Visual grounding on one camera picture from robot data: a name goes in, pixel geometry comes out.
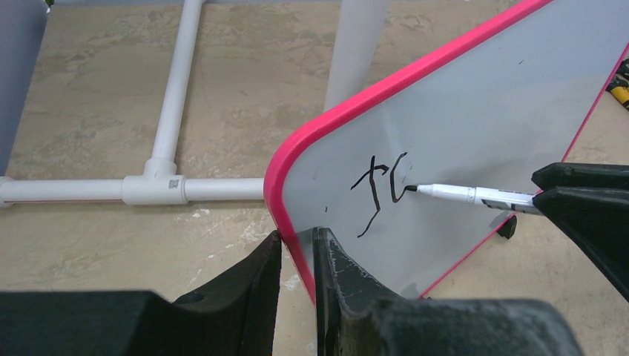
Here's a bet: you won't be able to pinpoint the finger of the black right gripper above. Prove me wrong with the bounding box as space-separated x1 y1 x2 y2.
533 187 628 299
531 162 628 190

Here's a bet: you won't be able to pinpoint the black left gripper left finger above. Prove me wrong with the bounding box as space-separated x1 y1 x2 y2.
1 232 282 355

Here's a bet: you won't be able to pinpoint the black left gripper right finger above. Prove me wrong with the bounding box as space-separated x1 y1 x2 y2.
312 228 582 355

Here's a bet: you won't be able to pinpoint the white marker pen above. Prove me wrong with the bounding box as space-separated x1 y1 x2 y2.
405 184 542 216

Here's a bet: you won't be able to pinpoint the red framed whiteboard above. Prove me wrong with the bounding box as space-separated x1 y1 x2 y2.
263 0 628 298

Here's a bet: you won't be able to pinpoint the black whiteboard foot right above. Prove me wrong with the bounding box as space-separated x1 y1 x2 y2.
496 215 518 240

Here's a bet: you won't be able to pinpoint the yellow handled pliers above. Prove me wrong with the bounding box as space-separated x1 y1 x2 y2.
605 59 629 110

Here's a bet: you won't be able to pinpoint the white PVC pipe frame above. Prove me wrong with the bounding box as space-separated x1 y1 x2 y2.
1 1 390 207

